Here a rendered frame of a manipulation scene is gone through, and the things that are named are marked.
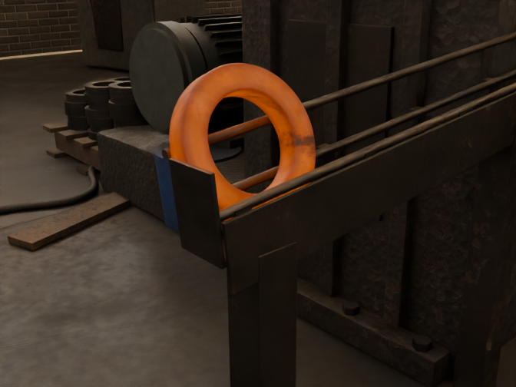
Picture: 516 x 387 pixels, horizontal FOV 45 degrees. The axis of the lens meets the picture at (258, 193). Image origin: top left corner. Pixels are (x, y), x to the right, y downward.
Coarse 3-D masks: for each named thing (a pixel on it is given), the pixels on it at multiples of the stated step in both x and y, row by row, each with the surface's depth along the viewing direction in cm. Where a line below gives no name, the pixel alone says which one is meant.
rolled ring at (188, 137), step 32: (224, 64) 69; (192, 96) 66; (224, 96) 68; (256, 96) 72; (288, 96) 73; (192, 128) 65; (288, 128) 74; (192, 160) 65; (288, 160) 74; (224, 192) 66; (288, 192) 71
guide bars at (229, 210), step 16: (496, 96) 94; (448, 112) 87; (464, 112) 89; (416, 128) 83; (384, 144) 78; (336, 160) 74; (352, 160) 75; (304, 176) 70; (320, 176) 72; (272, 192) 67; (224, 208) 64; (240, 208) 65
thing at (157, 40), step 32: (160, 32) 201; (192, 32) 204; (224, 32) 208; (160, 64) 205; (192, 64) 197; (160, 96) 210; (128, 128) 246; (160, 128) 214; (224, 128) 228; (128, 160) 228; (128, 192) 234
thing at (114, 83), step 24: (72, 96) 283; (96, 96) 264; (120, 96) 245; (72, 120) 287; (96, 120) 267; (120, 120) 251; (144, 120) 251; (72, 144) 288; (96, 144) 270; (96, 168) 273
